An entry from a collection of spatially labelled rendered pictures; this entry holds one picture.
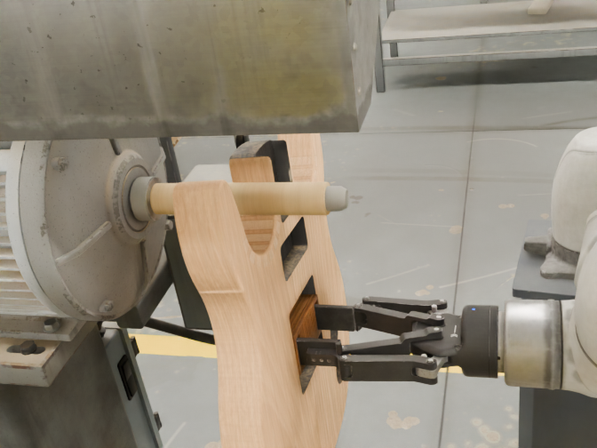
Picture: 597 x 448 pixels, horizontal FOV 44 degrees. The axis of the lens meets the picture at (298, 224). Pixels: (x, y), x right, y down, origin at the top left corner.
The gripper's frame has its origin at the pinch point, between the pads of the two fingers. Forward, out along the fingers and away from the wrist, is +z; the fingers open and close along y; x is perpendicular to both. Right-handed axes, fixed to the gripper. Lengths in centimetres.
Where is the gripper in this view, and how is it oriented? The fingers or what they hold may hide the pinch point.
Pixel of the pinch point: (312, 333)
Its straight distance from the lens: 83.7
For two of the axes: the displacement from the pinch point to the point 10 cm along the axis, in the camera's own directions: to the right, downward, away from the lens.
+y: 2.6, -3.8, 8.9
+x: -1.1, -9.2, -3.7
